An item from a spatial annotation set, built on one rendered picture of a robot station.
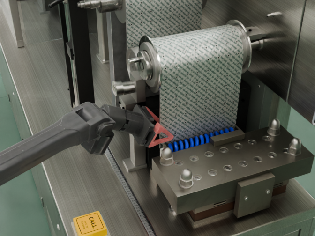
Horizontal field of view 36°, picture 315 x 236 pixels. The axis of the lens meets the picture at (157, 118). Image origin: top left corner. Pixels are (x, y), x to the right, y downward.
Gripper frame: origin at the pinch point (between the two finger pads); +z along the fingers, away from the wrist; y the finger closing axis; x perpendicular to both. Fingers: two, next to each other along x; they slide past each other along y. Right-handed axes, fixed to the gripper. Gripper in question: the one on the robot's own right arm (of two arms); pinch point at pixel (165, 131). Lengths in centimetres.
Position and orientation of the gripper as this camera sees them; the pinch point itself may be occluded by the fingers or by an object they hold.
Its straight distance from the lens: 129.1
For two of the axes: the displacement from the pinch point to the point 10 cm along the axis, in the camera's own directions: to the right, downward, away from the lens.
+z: 8.0, 2.2, 5.6
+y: 3.9, 5.3, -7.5
